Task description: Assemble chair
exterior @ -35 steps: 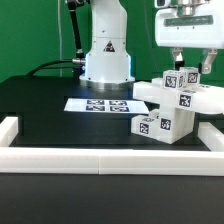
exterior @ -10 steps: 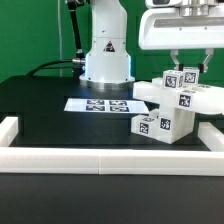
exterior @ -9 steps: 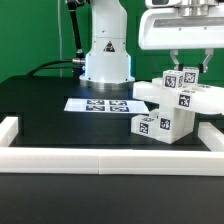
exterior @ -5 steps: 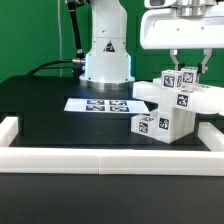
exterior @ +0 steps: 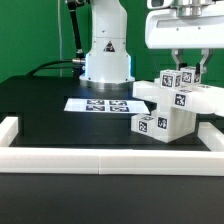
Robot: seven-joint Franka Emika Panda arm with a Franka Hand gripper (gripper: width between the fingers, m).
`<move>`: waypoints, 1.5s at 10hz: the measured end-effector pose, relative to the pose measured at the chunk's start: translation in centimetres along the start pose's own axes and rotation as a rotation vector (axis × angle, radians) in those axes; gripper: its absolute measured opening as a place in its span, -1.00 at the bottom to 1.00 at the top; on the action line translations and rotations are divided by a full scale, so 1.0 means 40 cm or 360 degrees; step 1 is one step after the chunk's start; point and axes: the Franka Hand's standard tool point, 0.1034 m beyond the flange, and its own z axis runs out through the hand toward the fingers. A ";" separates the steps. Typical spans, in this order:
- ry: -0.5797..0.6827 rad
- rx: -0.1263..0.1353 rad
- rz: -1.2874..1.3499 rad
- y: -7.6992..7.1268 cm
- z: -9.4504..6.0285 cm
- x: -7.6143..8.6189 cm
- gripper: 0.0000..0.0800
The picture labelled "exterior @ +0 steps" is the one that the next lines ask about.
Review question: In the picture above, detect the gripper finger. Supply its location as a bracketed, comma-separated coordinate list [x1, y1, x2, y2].
[196, 49, 214, 75]
[171, 49, 186, 70]

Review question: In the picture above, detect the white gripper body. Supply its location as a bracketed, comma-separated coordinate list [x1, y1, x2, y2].
[145, 4, 224, 49]

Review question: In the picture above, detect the white tagged cube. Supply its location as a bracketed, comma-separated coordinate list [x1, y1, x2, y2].
[160, 69, 182, 89]
[180, 66, 201, 84]

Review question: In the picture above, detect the white chair back frame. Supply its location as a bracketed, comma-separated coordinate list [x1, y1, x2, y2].
[133, 81, 224, 117]

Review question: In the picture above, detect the white chair seat part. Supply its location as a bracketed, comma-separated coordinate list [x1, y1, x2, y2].
[154, 104, 196, 143]

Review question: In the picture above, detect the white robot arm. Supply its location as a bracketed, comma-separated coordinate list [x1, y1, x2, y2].
[65, 0, 224, 89]

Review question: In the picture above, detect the white tag sheet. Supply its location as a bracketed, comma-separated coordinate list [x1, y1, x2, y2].
[64, 98, 149, 114]

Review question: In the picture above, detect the white U-shaped fence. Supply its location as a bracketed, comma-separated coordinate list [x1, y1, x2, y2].
[0, 117, 224, 176]

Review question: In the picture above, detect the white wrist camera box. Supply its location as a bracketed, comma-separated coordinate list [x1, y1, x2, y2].
[147, 0, 174, 9]

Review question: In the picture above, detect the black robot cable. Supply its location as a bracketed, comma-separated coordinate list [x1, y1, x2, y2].
[27, 0, 88, 78]

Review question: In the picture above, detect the grey hanging cable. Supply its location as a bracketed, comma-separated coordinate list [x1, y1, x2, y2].
[57, 0, 64, 78]

